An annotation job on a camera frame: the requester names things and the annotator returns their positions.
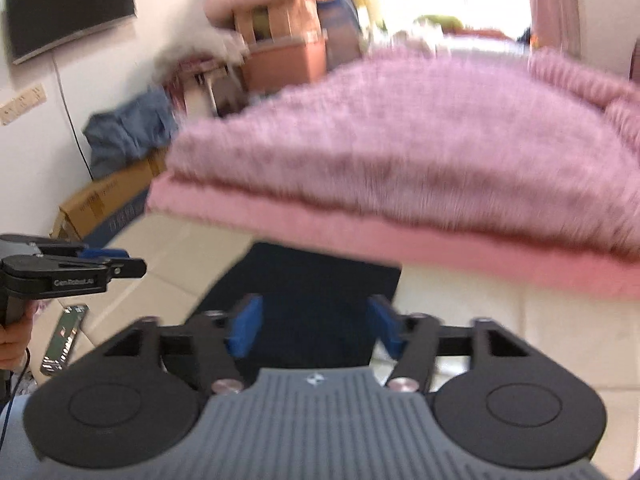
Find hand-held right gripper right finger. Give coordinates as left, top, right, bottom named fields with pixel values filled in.
left=366, top=294, right=532, bottom=395

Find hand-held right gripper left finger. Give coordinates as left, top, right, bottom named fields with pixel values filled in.
left=102, top=293, right=265, bottom=395

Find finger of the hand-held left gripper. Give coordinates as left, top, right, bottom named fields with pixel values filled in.
left=31, top=241, right=127, bottom=261
left=75, top=256, right=148, bottom=279

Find black pants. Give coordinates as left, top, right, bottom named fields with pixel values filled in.
left=184, top=242, right=404, bottom=369

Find person's left hand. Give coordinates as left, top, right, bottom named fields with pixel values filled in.
left=0, top=304, right=35, bottom=367

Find cardboard box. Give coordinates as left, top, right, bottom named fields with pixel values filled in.
left=49, top=149, right=172, bottom=242

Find dark rectangular device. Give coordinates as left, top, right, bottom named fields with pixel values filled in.
left=39, top=303, right=90, bottom=377

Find pink bed sheet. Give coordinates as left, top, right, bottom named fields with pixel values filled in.
left=144, top=174, right=640, bottom=302

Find blue denim clothing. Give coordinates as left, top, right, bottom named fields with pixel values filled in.
left=82, top=87, right=182, bottom=182

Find beige tufted leather bench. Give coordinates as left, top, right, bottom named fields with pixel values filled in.
left=30, top=212, right=640, bottom=480

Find pink fluffy blanket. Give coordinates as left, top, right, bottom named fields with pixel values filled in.
left=164, top=44, right=640, bottom=263

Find white rack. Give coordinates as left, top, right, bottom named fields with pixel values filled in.
left=169, top=59, right=242, bottom=117

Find white mesh cloth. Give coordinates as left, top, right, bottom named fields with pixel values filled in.
left=151, top=24, right=249, bottom=77

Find pink storage box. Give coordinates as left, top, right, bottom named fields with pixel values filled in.
left=240, top=30, right=329, bottom=97

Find blue patterned bag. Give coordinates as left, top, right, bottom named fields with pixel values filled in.
left=319, top=0, right=363, bottom=72

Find green cloth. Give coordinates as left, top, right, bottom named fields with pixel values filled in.
left=414, top=13, right=467, bottom=32

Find pink curtain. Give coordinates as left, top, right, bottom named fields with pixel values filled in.
left=524, top=0, right=585, bottom=57

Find thin black cable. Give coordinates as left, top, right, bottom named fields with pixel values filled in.
left=0, top=349, right=32, bottom=453

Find black wall cable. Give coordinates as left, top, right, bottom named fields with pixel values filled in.
left=52, top=54, right=96, bottom=182

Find beige wall outlet strip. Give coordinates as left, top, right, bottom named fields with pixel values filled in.
left=0, top=83, right=47, bottom=126

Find black wall television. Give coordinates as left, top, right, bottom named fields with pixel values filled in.
left=4, top=0, right=137, bottom=66

